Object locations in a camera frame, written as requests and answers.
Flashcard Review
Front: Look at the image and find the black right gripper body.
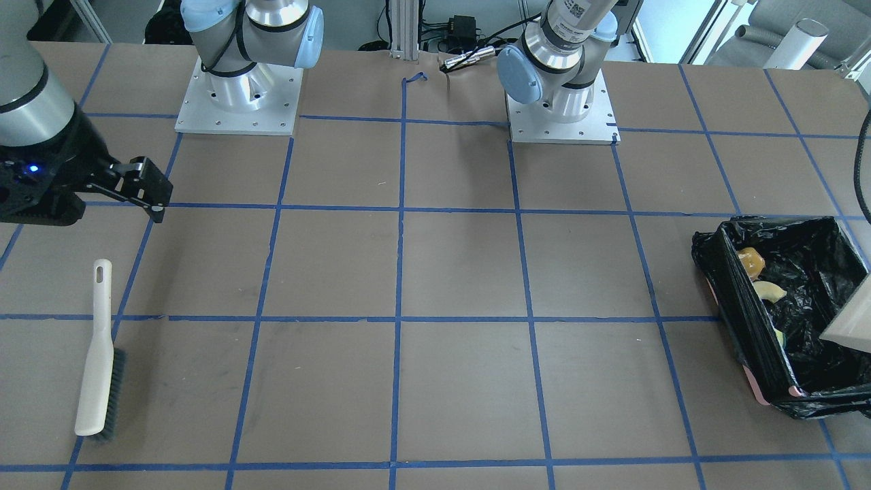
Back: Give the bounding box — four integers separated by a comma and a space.
1, 108, 174, 226

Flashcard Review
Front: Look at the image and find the beige hand brush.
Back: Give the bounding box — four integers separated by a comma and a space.
74, 259, 127, 442

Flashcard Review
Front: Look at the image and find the yellow potato toy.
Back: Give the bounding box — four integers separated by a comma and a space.
736, 247, 766, 282

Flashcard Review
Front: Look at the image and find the croissant toy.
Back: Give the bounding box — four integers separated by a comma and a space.
752, 281, 787, 304

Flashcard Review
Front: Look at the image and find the beige plastic dustpan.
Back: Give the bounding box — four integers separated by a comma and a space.
819, 274, 870, 354

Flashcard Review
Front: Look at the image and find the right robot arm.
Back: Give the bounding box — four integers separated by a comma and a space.
1, 1, 324, 226

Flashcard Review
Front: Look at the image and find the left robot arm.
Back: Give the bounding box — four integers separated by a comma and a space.
497, 1, 619, 105

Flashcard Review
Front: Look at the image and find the bin with black bag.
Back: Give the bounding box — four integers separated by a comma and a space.
691, 216, 870, 419

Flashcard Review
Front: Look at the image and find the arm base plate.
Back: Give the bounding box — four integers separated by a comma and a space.
175, 60, 305, 136
505, 71, 621, 145

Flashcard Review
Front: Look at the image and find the aluminium frame post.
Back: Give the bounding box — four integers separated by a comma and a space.
385, 1, 422, 62

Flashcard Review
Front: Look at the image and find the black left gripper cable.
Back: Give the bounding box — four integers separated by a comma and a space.
856, 105, 871, 225

